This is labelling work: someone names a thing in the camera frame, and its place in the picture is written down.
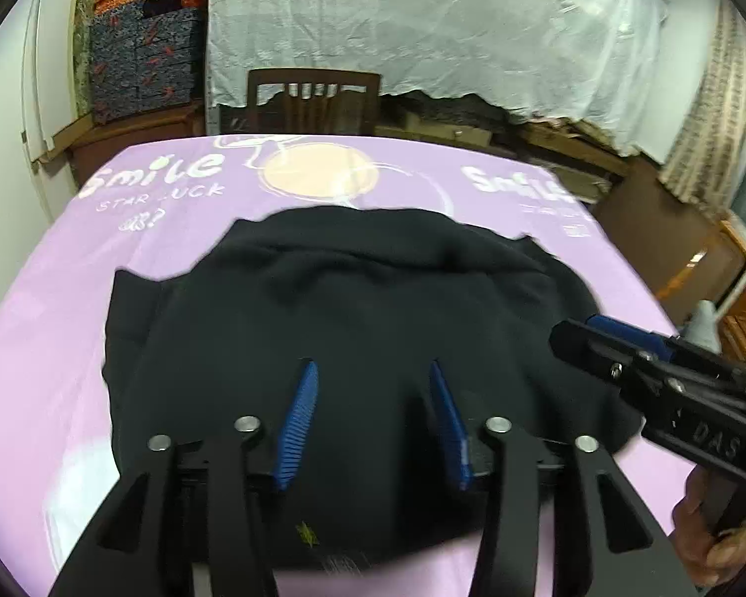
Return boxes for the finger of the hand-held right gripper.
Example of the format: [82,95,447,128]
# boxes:
[548,318,663,398]
[585,314,681,363]

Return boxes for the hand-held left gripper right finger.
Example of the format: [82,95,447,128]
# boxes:
[429,359,698,597]

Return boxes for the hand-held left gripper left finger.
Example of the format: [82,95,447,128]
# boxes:
[48,359,321,597]

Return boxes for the black hoodie with yellow lining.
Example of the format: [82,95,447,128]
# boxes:
[102,205,644,573]

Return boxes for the person's right hand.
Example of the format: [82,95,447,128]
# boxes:
[671,469,746,587]

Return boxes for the brown wooden cabinet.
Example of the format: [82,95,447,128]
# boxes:
[590,162,746,324]

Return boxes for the beige patterned curtain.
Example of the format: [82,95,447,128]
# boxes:
[659,0,746,218]

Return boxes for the purple printed blanket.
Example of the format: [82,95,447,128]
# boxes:
[0,133,703,597]

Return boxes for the brown wooden bench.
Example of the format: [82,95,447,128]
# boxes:
[65,102,209,184]

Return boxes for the brown wooden chair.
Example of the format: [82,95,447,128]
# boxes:
[247,68,383,136]

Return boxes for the white cloth cover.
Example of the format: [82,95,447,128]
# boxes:
[205,0,669,156]

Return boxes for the stack of patterned boxes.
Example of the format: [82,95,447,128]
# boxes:
[90,0,203,125]

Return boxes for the white board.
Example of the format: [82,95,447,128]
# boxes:
[21,0,94,166]

